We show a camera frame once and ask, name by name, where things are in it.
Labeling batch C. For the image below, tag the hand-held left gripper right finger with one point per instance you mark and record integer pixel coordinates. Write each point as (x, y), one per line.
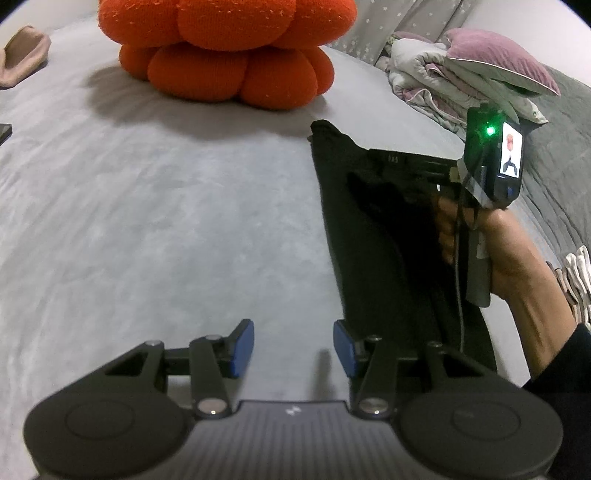
(345, 350)

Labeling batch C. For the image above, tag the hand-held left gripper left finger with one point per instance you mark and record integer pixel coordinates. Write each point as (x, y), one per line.
(242, 346)

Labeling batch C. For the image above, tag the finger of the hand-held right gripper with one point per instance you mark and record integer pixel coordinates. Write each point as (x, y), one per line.
(397, 189)

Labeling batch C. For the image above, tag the black garment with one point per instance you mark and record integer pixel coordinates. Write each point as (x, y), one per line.
(392, 267)

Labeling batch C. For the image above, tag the white striped folded clothes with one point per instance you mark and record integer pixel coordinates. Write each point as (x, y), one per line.
(577, 272)

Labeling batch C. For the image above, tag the person's right hand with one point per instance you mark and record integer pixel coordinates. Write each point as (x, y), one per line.
(508, 249)

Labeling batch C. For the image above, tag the grey quilted bed cover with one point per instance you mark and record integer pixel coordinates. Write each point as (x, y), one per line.
(568, 152)

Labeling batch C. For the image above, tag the purple pillow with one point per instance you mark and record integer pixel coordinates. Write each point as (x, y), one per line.
(498, 55)

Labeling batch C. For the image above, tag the folded grey pink quilt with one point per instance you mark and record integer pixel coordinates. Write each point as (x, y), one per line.
(425, 78)

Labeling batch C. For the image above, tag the grey star-print curtain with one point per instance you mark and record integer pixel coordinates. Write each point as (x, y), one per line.
(392, 23)

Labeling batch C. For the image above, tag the orange pumpkin plush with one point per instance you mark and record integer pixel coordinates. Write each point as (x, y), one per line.
(221, 46)

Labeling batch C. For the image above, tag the dark flat device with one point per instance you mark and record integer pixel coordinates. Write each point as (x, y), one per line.
(3, 133)

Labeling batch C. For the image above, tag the beige cloth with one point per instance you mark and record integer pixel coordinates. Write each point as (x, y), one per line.
(23, 55)

